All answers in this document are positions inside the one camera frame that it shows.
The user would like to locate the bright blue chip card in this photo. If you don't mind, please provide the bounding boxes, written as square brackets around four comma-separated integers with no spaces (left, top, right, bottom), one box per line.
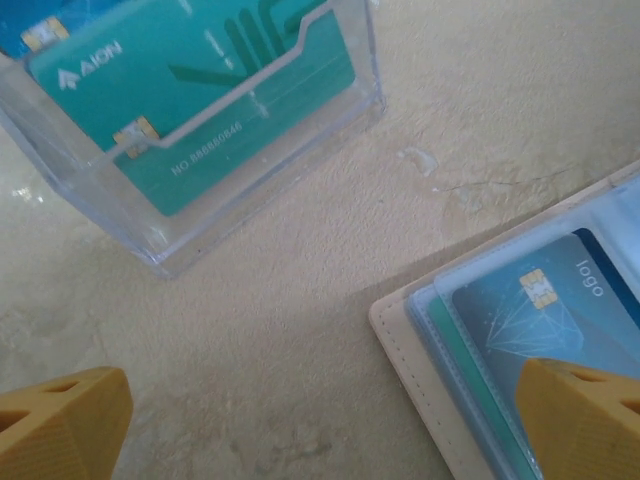
[0,0,109,64]

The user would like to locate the teal AION chip card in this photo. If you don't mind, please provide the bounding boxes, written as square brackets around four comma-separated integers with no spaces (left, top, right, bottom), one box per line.
[27,0,359,219]
[424,294,544,480]

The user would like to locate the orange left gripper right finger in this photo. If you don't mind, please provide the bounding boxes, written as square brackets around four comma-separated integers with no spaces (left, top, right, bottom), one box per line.
[514,357,640,480]

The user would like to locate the grey-blue diamond logo card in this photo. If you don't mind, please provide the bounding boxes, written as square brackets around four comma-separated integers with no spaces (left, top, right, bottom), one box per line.
[449,233,640,386]

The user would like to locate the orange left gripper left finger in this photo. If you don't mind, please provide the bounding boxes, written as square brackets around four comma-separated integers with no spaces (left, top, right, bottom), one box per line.
[0,366,135,480]

